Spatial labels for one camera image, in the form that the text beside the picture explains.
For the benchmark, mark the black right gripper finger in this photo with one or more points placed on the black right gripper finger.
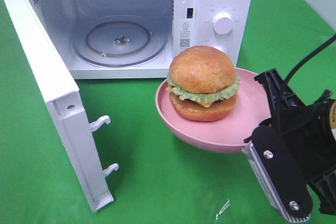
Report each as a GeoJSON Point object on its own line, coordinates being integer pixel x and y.
{"type": "Point", "coordinates": [271, 82]}
{"type": "Point", "coordinates": [322, 182]}

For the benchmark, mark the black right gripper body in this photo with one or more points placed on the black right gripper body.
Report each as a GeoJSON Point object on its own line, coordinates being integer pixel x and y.
{"type": "Point", "coordinates": [307, 132]}

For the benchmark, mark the pink round plate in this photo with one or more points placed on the pink round plate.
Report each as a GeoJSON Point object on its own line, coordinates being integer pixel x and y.
{"type": "Point", "coordinates": [222, 136]}

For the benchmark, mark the burger with lettuce and cheese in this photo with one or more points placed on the burger with lettuce and cheese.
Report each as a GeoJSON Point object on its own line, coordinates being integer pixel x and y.
{"type": "Point", "coordinates": [203, 84]}

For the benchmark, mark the white microwave door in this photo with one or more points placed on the white microwave door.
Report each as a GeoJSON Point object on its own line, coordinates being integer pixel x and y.
{"type": "Point", "coordinates": [62, 98]}

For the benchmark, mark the upper white microwave knob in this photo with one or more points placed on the upper white microwave knob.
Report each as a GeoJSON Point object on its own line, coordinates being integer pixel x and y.
{"type": "Point", "coordinates": [222, 23]}

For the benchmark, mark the white microwave oven body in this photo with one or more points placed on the white microwave oven body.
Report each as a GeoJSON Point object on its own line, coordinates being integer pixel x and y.
{"type": "Point", "coordinates": [191, 23]}

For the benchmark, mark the glass microwave turntable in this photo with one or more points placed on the glass microwave turntable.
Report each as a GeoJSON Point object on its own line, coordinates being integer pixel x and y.
{"type": "Point", "coordinates": [120, 41]}

